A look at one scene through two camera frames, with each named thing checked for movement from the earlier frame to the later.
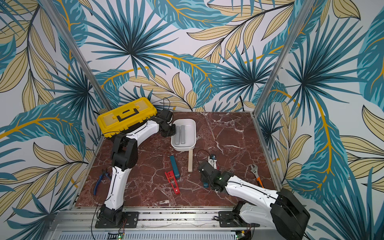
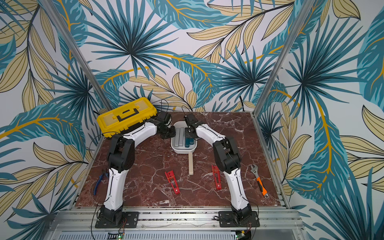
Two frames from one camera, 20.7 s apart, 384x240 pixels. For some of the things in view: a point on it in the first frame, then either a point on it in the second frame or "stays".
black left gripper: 172,133 stays
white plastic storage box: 185,139 stays
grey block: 177,136 stays
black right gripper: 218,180 → 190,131
